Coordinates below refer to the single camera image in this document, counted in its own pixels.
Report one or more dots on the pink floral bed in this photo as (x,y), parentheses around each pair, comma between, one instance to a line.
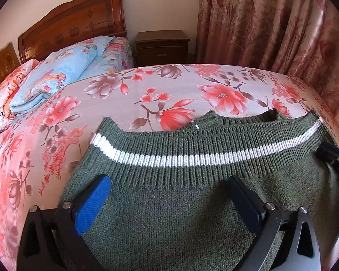
(115,113)

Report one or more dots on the green knitted sweater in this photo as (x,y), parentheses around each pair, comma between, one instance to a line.
(172,217)

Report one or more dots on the small wooden headboard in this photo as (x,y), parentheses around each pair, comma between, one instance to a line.
(2,62)

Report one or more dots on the large wooden headboard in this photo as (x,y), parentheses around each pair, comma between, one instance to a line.
(73,17)

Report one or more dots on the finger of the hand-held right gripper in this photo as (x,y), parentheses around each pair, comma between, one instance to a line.
(334,155)

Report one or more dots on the dark wooden nightstand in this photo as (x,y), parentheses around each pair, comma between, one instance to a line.
(161,48)

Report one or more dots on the pink floral pillow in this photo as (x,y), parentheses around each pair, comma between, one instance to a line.
(5,96)

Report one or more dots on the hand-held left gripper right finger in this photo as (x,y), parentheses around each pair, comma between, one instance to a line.
(244,200)

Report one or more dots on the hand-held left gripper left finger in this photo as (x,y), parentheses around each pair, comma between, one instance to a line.
(93,203)

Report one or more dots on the folded light blue floral quilt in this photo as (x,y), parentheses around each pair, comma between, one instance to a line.
(59,70)

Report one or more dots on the pink floral curtain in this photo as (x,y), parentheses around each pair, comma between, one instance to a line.
(271,19)

